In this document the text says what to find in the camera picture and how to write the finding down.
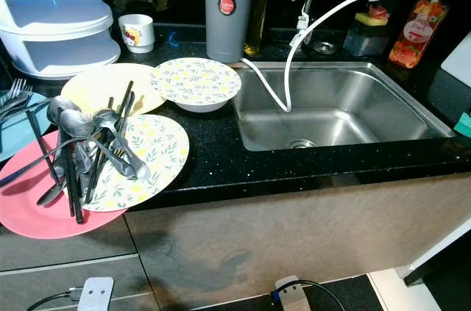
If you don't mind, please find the steel spoon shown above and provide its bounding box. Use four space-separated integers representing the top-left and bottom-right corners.
46 96 80 172
0 140 82 187
92 107 149 179
60 109 139 179
37 151 74 207

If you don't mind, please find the black chopstick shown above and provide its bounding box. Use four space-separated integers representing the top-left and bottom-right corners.
90 80 135 205
25 107 63 183
63 138 87 225
85 96 130 201
57 138 78 218

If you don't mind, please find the large lemon print plate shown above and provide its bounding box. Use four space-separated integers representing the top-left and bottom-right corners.
81 114 190 212

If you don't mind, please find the white bowl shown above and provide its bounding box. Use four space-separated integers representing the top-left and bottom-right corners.
171 95 233 113

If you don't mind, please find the small lemon print plate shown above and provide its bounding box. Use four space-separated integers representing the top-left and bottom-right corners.
151 57 242 106

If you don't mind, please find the steel fork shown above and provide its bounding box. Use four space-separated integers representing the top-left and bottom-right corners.
6 85 39 122
4 78 30 113

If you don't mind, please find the pink plate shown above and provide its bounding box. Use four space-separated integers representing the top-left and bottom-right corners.
0 131 130 240

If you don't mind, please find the pale yellow plate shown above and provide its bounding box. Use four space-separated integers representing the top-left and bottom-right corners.
60 63 166 117

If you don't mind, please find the white tiered storage container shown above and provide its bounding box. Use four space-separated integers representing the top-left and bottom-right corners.
0 0 121 80

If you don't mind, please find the white printed cup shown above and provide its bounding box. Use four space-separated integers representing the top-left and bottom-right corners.
118 14 155 54

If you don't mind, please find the grey cylindrical water filter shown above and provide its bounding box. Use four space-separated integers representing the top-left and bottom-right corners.
204 0 297 63

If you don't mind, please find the yellow oil bottle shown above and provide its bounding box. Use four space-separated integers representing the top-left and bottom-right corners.
243 0 272 57

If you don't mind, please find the brown stone-look cabinet front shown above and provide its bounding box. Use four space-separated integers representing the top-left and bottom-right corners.
124 171 471 304

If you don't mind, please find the steel sink drain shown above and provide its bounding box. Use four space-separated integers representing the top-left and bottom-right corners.
287 138 316 150

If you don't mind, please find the round steel hole cover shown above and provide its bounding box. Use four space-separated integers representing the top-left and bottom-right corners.
311 40 338 55

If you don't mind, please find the stainless steel sink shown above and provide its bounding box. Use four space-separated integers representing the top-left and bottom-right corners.
232 61 456 152

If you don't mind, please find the dark sponge holder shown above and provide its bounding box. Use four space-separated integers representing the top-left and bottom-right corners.
342 21 391 58

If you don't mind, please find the yellow and red sponge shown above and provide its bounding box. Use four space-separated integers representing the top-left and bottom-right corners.
352 4 391 29

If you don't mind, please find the peach soap pump bottle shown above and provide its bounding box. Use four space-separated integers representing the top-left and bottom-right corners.
389 0 456 71

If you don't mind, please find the white cutting board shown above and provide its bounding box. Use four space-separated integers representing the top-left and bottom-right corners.
442 32 471 90

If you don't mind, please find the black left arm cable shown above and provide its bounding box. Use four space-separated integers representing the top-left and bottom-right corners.
26 290 82 311

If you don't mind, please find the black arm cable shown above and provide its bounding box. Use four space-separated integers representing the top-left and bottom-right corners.
26 290 82 311
294 279 348 311

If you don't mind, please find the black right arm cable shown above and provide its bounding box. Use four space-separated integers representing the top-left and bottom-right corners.
294 279 348 311

